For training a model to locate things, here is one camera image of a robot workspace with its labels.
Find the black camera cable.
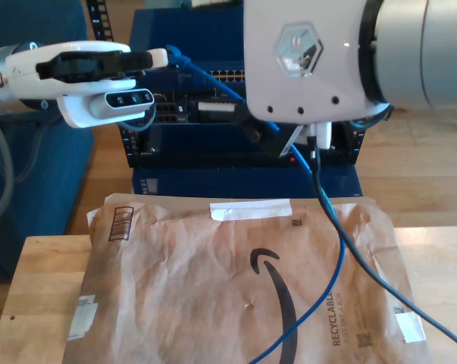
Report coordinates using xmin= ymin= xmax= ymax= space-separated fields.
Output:
xmin=309 ymin=143 xmax=457 ymax=353

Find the black rack frame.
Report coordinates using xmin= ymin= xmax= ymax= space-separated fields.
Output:
xmin=86 ymin=0 xmax=367 ymax=170

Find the blue network switch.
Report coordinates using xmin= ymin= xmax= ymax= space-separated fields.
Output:
xmin=126 ymin=7 xmax=248 ymax=85

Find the blue flat device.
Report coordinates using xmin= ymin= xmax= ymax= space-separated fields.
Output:
xmin=131 ymin=166 xmax=364 ymax=199

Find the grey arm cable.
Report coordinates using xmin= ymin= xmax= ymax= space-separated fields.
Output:
xmin=0 ymin=105 xmax=157 ymax=228

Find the brown paper mailer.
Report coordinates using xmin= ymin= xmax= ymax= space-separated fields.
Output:
xmin=63 ymin=192 xmax=434 ymax=364

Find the teal sofa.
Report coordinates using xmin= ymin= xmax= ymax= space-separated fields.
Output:
xmin=0 ymin=0 xmax=95 ymax=284

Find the black rack server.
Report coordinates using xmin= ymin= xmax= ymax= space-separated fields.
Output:
xmin=148 ymin=89 xmax=252 ymax=124

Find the blue network cable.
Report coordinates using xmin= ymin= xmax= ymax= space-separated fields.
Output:
xmin=165 ymin=44 xmax=346 ymax=364

